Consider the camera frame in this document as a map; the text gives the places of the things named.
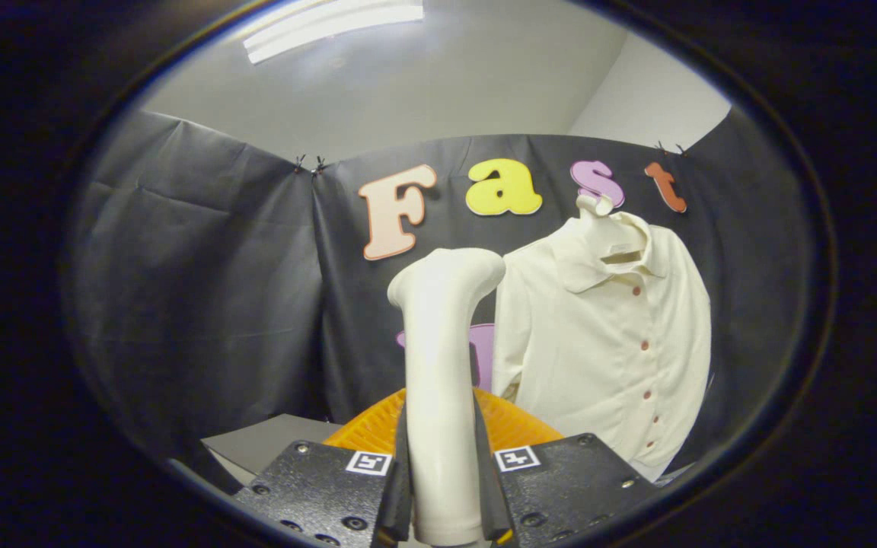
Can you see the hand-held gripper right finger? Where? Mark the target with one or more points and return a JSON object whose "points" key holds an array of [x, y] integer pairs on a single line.
{"points": [[568, 479]]}

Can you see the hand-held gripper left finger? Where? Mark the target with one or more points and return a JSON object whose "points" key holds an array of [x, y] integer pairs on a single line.
{"points": [[317, 487]]}

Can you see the cream button-up shirt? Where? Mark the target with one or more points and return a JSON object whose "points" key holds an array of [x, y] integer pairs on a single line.
{"points": [[598, 350]]}

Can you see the white garment steamer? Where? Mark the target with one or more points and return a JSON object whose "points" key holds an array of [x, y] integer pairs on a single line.
{"points": [[438, 365]]}

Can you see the white clothes hanger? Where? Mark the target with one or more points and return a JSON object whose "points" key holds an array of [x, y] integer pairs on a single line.
{"points": [[594, 209]]}

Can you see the grey cabinet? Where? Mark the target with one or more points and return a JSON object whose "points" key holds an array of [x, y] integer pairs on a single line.
{"points": [[271, 441]]}

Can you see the black backdrop cloth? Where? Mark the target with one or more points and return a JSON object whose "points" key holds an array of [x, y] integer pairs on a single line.
{"points": [[202, 289]]}

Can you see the ceiling light panel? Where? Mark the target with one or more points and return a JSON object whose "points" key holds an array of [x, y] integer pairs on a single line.
{"points": [[332, 27]]}

